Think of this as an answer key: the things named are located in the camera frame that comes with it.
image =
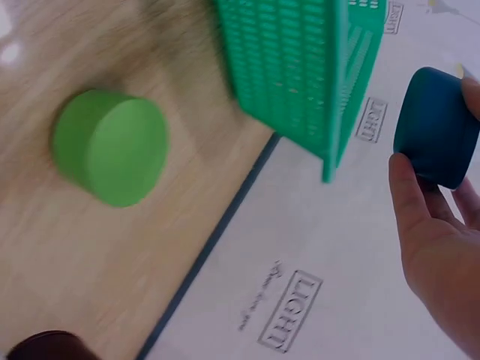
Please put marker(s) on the green plastic basket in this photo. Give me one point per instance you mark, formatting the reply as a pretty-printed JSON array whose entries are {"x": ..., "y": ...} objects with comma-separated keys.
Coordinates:
[{"x": 292, "y": 67}]

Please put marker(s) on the person's right fingers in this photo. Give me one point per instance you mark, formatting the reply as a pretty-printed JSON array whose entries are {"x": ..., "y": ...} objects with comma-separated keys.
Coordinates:
[{"x": 404, "y": 183}]

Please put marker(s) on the dark brown round object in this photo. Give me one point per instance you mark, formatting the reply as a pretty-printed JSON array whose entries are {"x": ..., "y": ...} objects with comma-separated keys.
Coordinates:
[{"x": 52, "y": 347}]

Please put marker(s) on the green cylinder block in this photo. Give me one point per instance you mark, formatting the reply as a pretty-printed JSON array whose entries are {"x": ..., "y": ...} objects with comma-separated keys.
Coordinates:
[{"x": 112, "y": 150}]

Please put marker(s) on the person's right thumb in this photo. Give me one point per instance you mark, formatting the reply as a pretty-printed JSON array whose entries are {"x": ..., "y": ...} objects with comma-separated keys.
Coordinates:
[{"x": 472, "y": 98}]

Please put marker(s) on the dark blue cylinder block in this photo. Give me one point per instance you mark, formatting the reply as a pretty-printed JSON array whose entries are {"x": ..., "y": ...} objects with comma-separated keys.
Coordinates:
[{"x": 435, "y": 127}]

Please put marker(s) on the person's right hand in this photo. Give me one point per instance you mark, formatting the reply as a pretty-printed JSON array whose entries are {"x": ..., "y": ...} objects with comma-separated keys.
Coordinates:
[{"x": 442, "y": 262}]

